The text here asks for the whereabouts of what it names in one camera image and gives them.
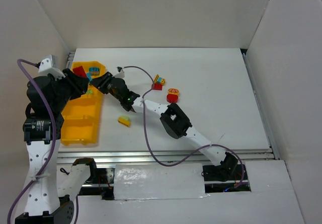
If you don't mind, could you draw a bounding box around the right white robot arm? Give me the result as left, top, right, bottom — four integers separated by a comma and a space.
91, 72, 238, 181

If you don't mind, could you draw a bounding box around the red yellow blue lego stack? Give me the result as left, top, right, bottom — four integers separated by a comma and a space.
152, 74, 166, 91

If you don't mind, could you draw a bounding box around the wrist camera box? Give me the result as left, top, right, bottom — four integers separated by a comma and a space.
114, 66, 125, 79
38, 54, 58, 76

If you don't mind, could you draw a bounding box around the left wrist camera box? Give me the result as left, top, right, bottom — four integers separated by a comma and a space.
38, 54, 58, 76

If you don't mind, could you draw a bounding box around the blue square lego brick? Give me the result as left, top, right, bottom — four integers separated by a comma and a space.
86, 72, 92, 82

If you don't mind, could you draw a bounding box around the yellow compartment bin tray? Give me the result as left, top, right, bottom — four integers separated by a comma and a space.
60, 61, 106, 146

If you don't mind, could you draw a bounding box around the yellow green lego stack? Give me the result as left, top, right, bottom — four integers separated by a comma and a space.
118, 115, 131, 127

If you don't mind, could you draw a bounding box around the blue round lego brick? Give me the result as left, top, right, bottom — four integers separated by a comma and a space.
89, 67, 101, 77

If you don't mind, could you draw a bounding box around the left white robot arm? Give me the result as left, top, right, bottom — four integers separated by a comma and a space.
14, 69, 96, 223

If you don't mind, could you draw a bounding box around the red green blue lego stack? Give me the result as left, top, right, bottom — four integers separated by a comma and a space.
72, 66, 87, 78

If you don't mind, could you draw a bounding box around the red round lego stack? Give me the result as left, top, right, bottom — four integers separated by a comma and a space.
167, 88, 180, 103

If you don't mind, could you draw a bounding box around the aluminium rail frame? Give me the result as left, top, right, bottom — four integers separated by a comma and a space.
59, 48, 275, 165

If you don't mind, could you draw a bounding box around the white taped cover panel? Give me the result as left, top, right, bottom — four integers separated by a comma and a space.
114, 163, 206, 200

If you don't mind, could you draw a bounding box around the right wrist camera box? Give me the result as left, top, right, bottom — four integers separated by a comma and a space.
114, 66, 125, 79

